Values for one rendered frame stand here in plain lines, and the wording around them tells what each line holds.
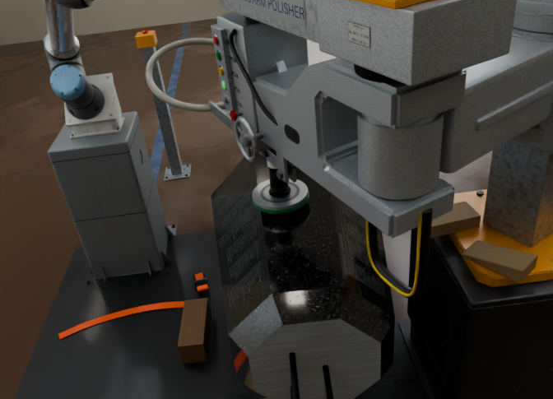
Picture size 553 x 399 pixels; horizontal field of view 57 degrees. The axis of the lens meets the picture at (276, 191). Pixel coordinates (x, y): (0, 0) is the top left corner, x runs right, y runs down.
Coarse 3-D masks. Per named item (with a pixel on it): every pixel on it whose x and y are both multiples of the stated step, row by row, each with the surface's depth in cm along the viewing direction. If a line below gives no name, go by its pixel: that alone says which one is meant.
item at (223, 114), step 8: (216, 112) 210; (224, 112) 204; (224, 120) 206; (232, 128) 200; (264, 152) 177; (272, 152) 173; (272, 160) 175; (288, 168) 166; (296, 168) 167; (280, 176) 165
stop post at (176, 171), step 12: (144, 36) 337; (144, 48) 343; (144, 60) 347; (156, 72) 352; (156, 84) 356; (156, 96) 361; (156, 108) 366; (168, 108) 370; (168, 120) 371; (168, 132) 376; (168, 144) 381; (168, 156) 386; (168, 168) 404; (180, 168) 392
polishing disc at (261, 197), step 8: (264, 184) 201; (288, 184) 199; (296, 184) 198; (304, 184) 198; (256, 192) 197; (264, 192) 196; (296, 192) 194; (304, 192) 193; (256, 200) 192; (264, 200) 191; (272, 200) 191; (280, 200) 190; (288, 200) 190; (296, 200) 189; (264, 208) 189; (272, 208) 187; (280, 208) 187; (288, 208) 187
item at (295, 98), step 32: (320, 64) 122; (352, 64) 114; (256, 96) 154; (288, 96) 140; (320, 96) 127; (352, 96) 113; (384, 96) 103; (416, 96) 102; (448, 96) 107; (288, 128) 146; (320, 128) 133; (352, 128) 137; (320, 160) 137; (352, 160) 137; (352, 192) 127; (448, 192) 122; (384, 224) 119; (416, 224) 120
